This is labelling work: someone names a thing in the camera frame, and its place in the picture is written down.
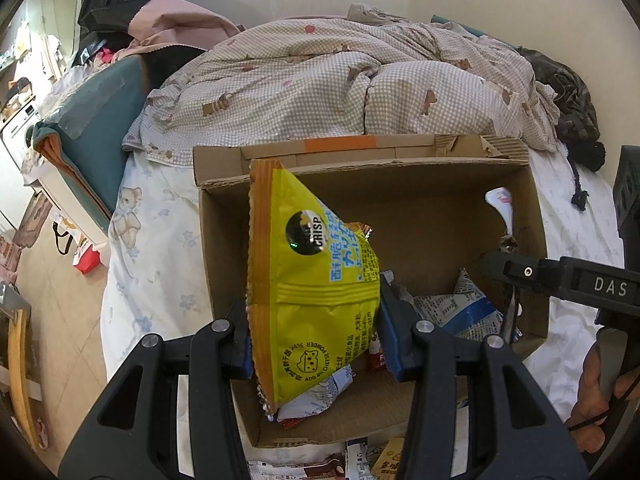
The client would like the red white shopping bag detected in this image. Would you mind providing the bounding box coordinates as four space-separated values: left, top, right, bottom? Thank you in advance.
50 211 102 275

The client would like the camouflage jacket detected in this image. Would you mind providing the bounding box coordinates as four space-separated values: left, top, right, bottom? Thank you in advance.
516 47 606 211

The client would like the white black snack wrapper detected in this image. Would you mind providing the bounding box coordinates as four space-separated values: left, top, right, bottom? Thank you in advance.
485 188 514 237

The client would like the small red white snack pack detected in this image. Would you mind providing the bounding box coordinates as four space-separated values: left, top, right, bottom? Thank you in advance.
366 333 385 373

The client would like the white blue snack bag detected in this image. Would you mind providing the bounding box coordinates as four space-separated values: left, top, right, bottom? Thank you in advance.
382 269 503 341

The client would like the brown door mat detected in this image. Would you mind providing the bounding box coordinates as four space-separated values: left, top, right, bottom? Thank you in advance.
13 192 52 248

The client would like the yellow crisp snack bag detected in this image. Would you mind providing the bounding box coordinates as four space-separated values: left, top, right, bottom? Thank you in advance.
246 159 381 416

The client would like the white washing machine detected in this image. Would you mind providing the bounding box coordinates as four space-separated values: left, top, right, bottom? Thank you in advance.
1 100 40 169

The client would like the white bear print bedsheet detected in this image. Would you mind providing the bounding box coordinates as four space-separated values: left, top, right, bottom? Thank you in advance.
101 151 624 419

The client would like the silver red chip bag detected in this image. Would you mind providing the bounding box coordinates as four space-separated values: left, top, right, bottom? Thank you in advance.
276 365 354 428

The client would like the person's right hand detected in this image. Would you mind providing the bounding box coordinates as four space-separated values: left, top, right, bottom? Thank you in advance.
565 344 608 453

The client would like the tan peanut snack bag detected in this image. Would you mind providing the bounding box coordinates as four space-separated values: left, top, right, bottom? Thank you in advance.
372 437 405 480

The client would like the red white snack bar wrapper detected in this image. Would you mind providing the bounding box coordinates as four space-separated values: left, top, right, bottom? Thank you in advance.
247 454 346 480

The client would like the pink cloth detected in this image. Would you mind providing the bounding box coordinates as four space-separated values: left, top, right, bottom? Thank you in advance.
113 0 241 62

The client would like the brown cardboard box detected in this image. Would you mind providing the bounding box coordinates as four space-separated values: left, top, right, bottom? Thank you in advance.
193 134 547 448

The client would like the checkered bear print duvet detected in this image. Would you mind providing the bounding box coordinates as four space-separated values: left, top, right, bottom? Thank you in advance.
122 8 560 166

